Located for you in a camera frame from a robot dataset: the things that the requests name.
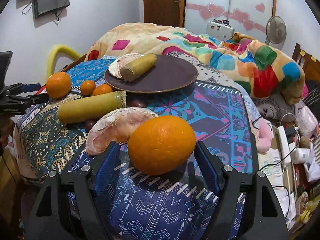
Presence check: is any small mandarin orange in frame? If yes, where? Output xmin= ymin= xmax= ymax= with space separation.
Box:
xmin=80 ymin=80 xmax=96 ymax=96
xmin=92 ymin=84 xmax=113 ymax=96

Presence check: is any brown wooden door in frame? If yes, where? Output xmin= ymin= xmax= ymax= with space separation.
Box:
xmin=143 ymin=0 xmax=185 ymax=27

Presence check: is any blue patterned bed cover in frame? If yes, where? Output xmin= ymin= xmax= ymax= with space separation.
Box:
xmin=18 ymin=55 xmax=264 ymax=239

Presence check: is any large plain orange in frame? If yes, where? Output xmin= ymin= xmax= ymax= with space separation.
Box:
xmin=128 ymin=115 xmax=196 ymax=176

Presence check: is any dark purple passion fruit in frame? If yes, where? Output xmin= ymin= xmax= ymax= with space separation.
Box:
xmin=85 ymin=120 xmax=97 ymax=133
xmin=126 ymin=99 xmax=146 ymax=108

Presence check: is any pink plush toy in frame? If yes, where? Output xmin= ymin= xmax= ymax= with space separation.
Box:
xmin=257 ymin=118 xmax=273 ymax=153

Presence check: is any large orange with sticker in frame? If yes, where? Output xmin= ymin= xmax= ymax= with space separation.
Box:
xmin=46 ymin=72 xmax=72 ymax=99

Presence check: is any wooden headboard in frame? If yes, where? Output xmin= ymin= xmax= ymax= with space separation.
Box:
xmin=292 ymin=43 xmax=320 ymax=82

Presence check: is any peeled pomelo segment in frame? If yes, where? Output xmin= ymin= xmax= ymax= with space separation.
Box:
xmin=86 ymin=107 xmax=158 ymax=156

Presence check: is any pomelo segment on plate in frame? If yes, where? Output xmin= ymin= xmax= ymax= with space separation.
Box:
xmin=108 ymin=53 xmax=144 ymax=79

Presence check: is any colourful patchwork blanket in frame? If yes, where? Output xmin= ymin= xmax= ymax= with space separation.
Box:
xmin=85 ymin=23 xmax=305 ymax=105

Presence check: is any long sugarcane stick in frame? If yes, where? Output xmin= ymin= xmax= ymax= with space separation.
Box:
xmin=57 ymin=91 xmax=126 ymax=124

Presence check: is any white wardrobe with hearts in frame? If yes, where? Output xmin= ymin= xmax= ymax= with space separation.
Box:
xmin=184 ymin=0 xmax=273 ymax=42

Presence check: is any yellow foam tube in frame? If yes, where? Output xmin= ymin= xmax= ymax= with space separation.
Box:
xmin=46 ymin=44 xmax=81 ymax=80

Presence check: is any white electric fan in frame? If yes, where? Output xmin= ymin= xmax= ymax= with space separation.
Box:
xmin=265 ymin=16 xmax=287 ymax=44

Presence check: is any short sugarcane stick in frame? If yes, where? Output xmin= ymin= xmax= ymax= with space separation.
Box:
xmin=119 ymin=54 xmax=157 ymax=82

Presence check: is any white box appliance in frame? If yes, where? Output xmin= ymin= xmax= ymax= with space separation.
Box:
xmin=207 ymin=19 xmax=235 ymax=41

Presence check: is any wall mounted monitor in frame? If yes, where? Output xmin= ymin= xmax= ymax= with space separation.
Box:
xmin=34 ymin=0 xmax=70 ymax=18

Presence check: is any white power strip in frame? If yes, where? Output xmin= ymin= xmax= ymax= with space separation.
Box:
xmin=278 ymin=126 xmax=291 ymax=167

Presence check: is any dark brown round plate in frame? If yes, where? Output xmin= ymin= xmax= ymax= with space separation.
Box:
xmin=104 ymin=55 xmax=198 ymax=94

